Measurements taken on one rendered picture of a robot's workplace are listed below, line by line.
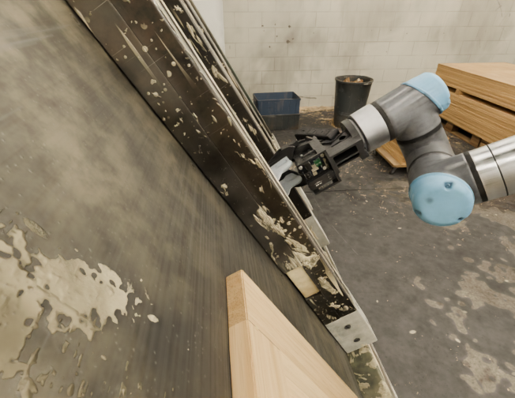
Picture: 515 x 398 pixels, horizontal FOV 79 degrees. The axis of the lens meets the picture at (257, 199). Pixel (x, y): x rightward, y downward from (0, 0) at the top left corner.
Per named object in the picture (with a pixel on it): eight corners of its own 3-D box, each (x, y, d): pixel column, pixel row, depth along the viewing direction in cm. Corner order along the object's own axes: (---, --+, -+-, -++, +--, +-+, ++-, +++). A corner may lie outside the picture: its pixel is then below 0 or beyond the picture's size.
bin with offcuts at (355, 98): (370, 130, 437) (380, 82, 402) (334, 131, 433) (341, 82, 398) (357, 118, 480) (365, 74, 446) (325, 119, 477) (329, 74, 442)
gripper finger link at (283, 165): (247, 191, 55) (293, 165, 54) (245, 176, 60) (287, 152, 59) (257, 204, 57) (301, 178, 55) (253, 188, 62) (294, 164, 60)
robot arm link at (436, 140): (419, 207, 55) (395, 154, 52) (415, 178, 64) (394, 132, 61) (471, 192, 51) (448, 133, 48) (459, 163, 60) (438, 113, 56)
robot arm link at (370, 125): (362, 99, 56) (377, 135, 60) (339, 113, 57) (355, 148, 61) (381, 110, 50) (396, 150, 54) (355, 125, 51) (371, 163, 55)
